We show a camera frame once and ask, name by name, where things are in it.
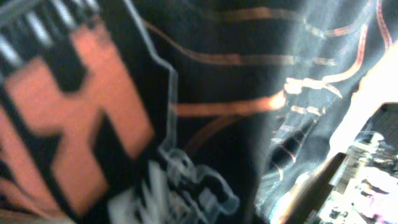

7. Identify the black printed cycling jersey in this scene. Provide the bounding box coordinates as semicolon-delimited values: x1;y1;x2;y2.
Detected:
1;0;397;223

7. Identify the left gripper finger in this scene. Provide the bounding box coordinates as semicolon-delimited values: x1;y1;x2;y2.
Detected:
282;152;347;224

